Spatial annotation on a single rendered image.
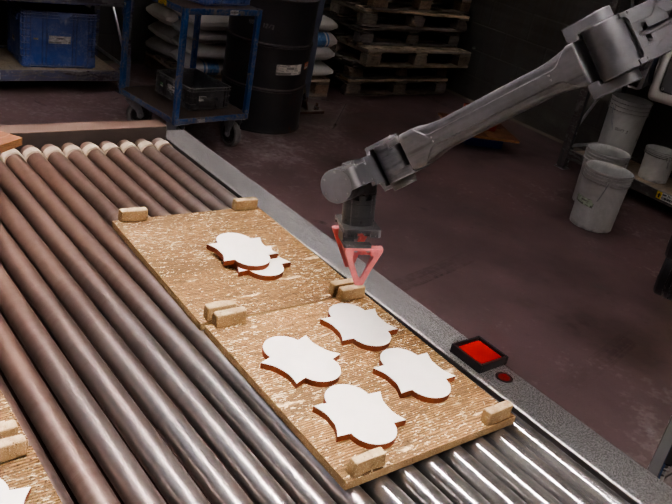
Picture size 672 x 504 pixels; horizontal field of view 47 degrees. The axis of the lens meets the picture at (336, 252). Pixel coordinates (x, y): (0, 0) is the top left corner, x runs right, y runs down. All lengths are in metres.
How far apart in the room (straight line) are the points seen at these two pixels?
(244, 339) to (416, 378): 0.29
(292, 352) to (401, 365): 0.18
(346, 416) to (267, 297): 0.36
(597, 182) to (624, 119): 1.11
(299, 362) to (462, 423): 0.27
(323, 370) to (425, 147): 0.39
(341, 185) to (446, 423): 0.41
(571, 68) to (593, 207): 3.79
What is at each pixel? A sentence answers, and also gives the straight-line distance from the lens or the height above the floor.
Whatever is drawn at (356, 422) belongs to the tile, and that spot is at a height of 0.95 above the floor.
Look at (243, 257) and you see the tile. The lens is 1.53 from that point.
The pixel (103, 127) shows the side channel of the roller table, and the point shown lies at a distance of 2.16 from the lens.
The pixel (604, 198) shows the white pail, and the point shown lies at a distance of 4.90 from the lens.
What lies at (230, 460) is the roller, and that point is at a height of 0.91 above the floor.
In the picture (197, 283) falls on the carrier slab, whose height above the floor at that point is 0.94.
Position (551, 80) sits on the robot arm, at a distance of 1.16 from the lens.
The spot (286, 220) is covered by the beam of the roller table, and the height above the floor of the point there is 0.91.
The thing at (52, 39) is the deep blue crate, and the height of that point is 0.33.
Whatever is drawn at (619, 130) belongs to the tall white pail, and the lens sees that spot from 5.92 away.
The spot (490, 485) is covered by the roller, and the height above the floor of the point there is 0.92.
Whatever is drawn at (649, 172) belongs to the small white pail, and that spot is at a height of 0.20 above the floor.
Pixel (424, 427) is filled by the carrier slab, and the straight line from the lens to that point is 1.22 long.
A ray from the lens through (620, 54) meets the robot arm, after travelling 1.13.
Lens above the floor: 1.66
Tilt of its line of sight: 26 degrees down
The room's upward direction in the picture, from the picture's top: 12 degrees clockwise
